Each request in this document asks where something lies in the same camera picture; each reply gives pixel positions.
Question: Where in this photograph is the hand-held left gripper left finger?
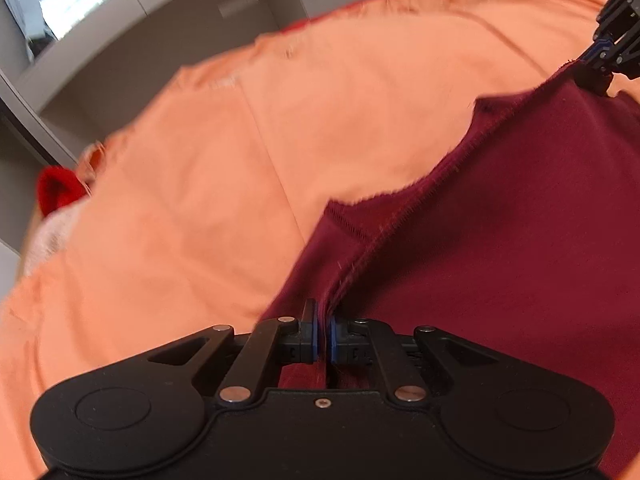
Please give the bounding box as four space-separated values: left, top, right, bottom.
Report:
149 299 322 407

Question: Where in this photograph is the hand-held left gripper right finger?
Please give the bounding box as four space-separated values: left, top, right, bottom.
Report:
327 314 503 404

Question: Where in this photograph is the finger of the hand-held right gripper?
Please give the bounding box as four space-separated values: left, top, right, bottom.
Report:
573 66 616 97
581 39 627 69

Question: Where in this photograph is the maroon long-sleeve shirt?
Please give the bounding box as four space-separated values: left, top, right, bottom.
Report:
260 60 640 476

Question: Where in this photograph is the orange duvet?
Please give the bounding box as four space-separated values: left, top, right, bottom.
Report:
0 0 640 480

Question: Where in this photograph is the pale floral cloth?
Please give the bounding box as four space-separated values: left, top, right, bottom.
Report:
22 145 106 272

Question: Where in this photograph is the red plush item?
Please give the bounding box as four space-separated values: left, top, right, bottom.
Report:
37 166 89 219

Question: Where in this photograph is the grey window bench cabinet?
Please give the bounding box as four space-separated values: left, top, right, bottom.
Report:
0 0 443 173

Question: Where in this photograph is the white wall plate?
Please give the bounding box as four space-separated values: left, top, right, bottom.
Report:
217 0 262 17

